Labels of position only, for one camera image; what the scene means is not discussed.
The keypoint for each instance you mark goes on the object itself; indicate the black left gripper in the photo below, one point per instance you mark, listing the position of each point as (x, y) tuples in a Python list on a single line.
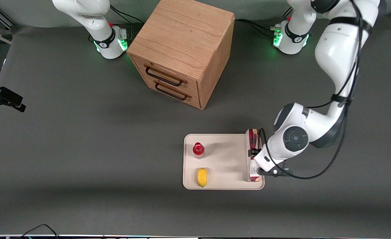
[(254, 152)]

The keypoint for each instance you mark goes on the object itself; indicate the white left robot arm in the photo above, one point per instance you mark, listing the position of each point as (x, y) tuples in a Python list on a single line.
[(335, 59)]

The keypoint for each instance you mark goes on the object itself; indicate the yellow lemon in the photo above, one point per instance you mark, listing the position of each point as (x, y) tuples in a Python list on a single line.
[(201, 177)]

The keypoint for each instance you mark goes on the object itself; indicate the small red capped bottle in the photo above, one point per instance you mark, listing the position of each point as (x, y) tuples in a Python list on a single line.
[(198, 150)]

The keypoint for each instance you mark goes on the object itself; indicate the oak wooden drawer cabinet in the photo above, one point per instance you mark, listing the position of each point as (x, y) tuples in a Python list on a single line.
[(182, 43)]

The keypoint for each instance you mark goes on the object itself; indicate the red cookie box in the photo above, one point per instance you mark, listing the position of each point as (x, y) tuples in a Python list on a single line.
[(252, 139)]

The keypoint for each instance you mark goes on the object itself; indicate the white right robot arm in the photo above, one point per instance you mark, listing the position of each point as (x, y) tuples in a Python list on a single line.
[(92, 20)]

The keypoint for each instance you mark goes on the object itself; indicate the beige rectangular tray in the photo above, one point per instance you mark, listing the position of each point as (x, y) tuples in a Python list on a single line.
[(225, 166)]

